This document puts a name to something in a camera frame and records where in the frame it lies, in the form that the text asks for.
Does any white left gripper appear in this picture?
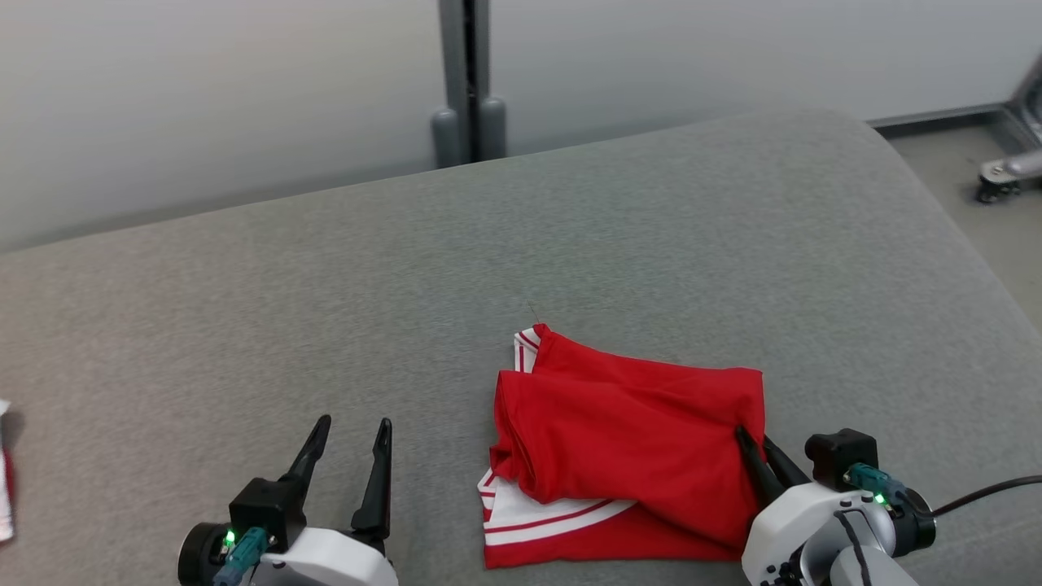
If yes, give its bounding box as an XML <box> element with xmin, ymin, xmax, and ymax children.
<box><xmin>177</xmin><ymin>414</ymin><xmax>400</xmax><ymax>586</ymax></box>

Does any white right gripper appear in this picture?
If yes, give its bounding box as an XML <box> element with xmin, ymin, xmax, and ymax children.
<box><xmin>734</xmin><ymin>425</ymin><xmax>939</xmax><ymax>586</ymax></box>

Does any teal left camera connector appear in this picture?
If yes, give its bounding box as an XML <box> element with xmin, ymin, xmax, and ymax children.
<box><xmin>213</xmin><ymin>527</ymin><xmax>269</xmax><ymax>586</ymax></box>

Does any teal right camera connector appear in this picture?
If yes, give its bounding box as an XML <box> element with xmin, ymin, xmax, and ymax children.
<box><xmin>843</xmin><ymin>463</ymin><xmax>906</xmax><ymax>510</ymax></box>

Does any grey partition post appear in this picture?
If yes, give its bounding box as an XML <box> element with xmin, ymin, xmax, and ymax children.
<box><xmin>430</xmin><ymin>0</ymin><xmax>508</xmax><ymax>169</ymax></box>

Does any metal stand with caster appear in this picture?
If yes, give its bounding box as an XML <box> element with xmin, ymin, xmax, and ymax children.
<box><xmin>975</xmin><ymin>53</ymin><xmax>1042</xmax><ymax>204</ymax></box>

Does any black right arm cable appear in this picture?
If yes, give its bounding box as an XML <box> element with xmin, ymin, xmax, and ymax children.
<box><xmin>930</xmin><ymin>475</ymin><xmax>1042</xmax><ymax>518</ymax></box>

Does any red number 23 jersey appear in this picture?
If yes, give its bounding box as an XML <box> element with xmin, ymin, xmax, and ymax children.
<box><xmin>477</xmin><ymin>323</ymin><xmax>767</xmax><ymax>570</ymax></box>

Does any teal camera connector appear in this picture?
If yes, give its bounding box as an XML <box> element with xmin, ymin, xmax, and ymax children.
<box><xmin>843</xmin><ymin>463</ymin><xmax>906</xmax><ymax>510</ymax></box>
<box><xmin>213</xmin><ymin>527</ymin><xmax>269</xmax><ymax>586</ymax></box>

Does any red shorts white stripe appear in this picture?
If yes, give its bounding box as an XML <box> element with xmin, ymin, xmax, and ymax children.
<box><xmin>0</xmin><ymin>398</ymin><xmax>17</xmax><ymax>544</ymax></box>

